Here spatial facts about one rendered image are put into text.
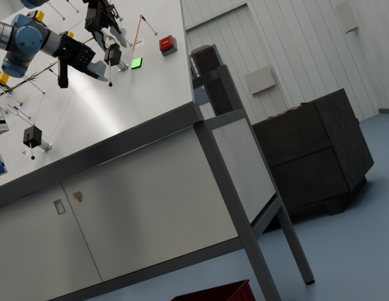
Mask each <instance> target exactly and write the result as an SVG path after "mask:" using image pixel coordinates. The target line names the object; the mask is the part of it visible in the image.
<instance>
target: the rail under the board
mask: <svg viewBox="0 0 389 301"><path fill-rule="evenodd" d="M203 120H204V117H203V114H202V113H201V110H200V107H199V105H198V103H197V102H195V103H190V104H188V105H185V106H183V107H180V108H178V109H176V110H174V111H172V112H169V113H167V114H165V115H163V116H160V117H158V118H155V119H153V120H152V121H149V122H147V123H144V124H142V125H140V126H138V127H136V128H133V129H131V130H128V131H126V132H124V133H122V134H119V135H117V136H115V137H113V138H111V139H108V140H106V141H104V142H101V143H99V144H97V145H95V146H92V147H90V148H88V149H86V150H83V151H81V152H78V153H76V154H74V155H72V156H70V157H67V158H65V159H63V160H61V161H58V162H56V163H54V164H51V165H49V166H47V167H45V168H42V169H40V170H38V171H36V172H34V173H31V174H29V175H27V176H24V177H22V178H20V179H18V180H15V181H13V182H11V183H9V184H6V185H4V186H1V187H0V207H1V206H3V205H5V204H8V203H10V202H13V201H15V200H17V199H20V198H22V197H24V196H26V195H29V194H32V193H34V192H36V191H39V190H41V189H43V188H46V187H48V186H50V185H53V184H55V183H57V182H60V181H62V180H64V179H67V178H69V177H72V176H74V175H76V174H78V173H81V172H83V171H85V170H88V169H90V168H93V167H95V166H97V165H100V164H102V163H104V162H106V161H109V160H111V159H114V158H116V157H118V156H121V155H123V154H125V153H128V152H130V151H133V150H135V149H137V148H140V147H142V146H144V145H147V144H149V143H152V142H154V141H156V140H158V139H161V138H163V137H165V136H168V135H170V134H173V133H175V132H177V131H179V130H182V129H184V128H186V127H189V126H191V125H194V124H196V123H198V122H200V121H203Z"/></svg>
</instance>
